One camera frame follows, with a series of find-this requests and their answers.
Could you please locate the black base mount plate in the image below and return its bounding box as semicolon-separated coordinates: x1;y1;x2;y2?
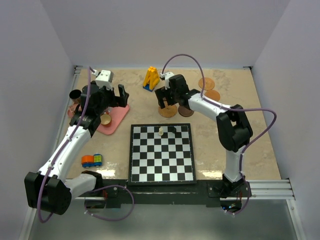
81;179;252;210

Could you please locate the aluminium rail frame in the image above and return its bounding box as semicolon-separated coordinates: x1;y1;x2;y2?
249;179;295;200

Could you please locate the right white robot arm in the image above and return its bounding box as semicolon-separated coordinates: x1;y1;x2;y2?
155;72;253;198

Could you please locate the white chess piece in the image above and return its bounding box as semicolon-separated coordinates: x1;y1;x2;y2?
158;127;164;136

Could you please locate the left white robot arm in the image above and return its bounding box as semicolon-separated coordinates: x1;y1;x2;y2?
24;81;129;215

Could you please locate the dark brown cup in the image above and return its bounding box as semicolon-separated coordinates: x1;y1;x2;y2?
69;89;82;104

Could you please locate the pink plastic tray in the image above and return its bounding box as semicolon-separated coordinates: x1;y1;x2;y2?
67;102;131;136

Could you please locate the yellow blue block structure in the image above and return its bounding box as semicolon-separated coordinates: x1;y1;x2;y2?
142;66;160;92

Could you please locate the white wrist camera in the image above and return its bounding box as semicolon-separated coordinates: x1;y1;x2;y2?
159;71;174;89
94;70;114;90

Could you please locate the woven rattan coaster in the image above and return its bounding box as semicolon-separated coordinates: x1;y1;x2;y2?
198;77;215;91
158;105;178;118

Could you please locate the black white chessboard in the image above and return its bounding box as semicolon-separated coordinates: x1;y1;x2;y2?
128;123;197;185

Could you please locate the orange blue toy car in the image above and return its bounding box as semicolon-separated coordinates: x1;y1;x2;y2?
81;153;103;168

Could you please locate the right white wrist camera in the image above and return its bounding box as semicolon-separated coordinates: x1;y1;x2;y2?
159;71;174;89

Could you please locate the orange cup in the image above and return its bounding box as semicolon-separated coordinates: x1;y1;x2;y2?
100;114;112;128

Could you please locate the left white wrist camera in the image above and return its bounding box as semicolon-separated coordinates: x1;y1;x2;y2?
94;70;114;90

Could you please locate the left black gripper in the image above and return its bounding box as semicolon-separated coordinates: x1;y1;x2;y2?
96;84;129;115

